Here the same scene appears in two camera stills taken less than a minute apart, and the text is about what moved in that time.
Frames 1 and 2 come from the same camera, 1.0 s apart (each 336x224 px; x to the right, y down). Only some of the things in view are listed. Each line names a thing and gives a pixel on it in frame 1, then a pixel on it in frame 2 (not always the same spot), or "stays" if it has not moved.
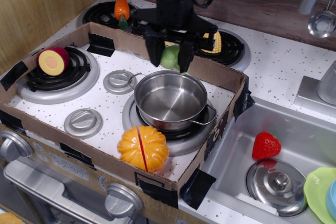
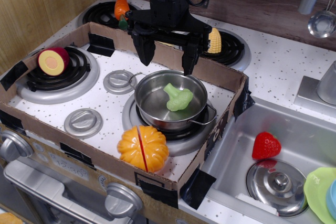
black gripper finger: [156, 46] -> [146, 48]
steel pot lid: [280, 182] stays
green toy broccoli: [169, 57] -> [179, 99]
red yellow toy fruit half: [53, 61] stays
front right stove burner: [180, 142] stays
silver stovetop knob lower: [83, 123] stays
